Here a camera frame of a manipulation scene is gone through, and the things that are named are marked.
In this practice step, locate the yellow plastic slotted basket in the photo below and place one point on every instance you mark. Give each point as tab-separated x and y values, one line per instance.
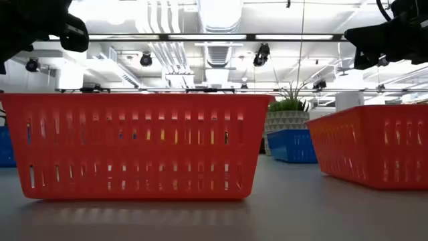
176	136

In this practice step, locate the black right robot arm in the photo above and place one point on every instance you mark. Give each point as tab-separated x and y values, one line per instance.
411	8

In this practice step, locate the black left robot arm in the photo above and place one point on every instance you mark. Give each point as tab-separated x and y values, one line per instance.
16	23

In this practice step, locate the black ceiling spot lamp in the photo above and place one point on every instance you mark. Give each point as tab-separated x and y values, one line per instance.
146	60
320	84
32	65
261	55
383	62

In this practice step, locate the green succulent plant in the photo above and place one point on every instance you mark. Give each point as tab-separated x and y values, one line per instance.
287	105

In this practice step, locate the grey triangle-patterned plant pot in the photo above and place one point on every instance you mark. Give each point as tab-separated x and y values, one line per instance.
287	120

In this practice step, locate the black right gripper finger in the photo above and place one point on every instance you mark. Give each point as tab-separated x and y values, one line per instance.
364	61

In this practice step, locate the red plastic slotted basket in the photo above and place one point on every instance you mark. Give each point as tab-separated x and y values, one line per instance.
133	150
368	150

